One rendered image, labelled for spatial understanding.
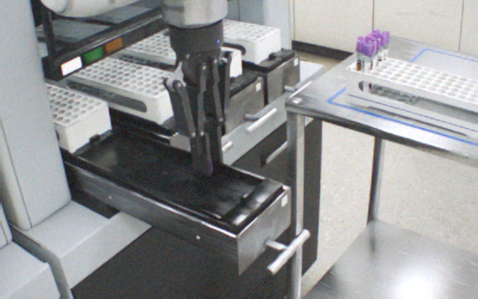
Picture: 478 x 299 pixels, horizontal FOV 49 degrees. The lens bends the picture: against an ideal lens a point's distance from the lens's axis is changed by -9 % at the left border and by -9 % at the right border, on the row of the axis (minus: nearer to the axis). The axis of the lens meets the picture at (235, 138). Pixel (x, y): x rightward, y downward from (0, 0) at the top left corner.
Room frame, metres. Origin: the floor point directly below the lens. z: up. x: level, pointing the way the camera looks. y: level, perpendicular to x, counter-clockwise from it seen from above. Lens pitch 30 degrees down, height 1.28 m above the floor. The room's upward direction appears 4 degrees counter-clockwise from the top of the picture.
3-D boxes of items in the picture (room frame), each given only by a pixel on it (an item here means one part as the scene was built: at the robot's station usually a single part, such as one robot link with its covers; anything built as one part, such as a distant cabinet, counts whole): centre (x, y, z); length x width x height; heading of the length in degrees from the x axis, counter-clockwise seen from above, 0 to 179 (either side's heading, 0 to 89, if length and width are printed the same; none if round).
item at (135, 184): (0.83, 0.22, 0.78); 0.73 x 0.14 x 0.09; 53
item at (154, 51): (1.14, 0.12, 0.83); 0.30 x 0.10 x 0.06; 53
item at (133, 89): (1.01, 0.22, 0.83); 0.30 x 0.10 x 0.06; 53
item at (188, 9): (0.75, 0.04, 1.07); 0.09 x 0.09 x 0.06
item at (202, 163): (0.74, 0.05, 0.84); 0.03 x 0.01 x 0.07; 53
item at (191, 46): (0.75, 0.04, 1.00); 0.08 x 0.07 x 0.09; 143
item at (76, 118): (0.93, 0.36, 0.83); 0.30 x 0.10 x 0.06; 53
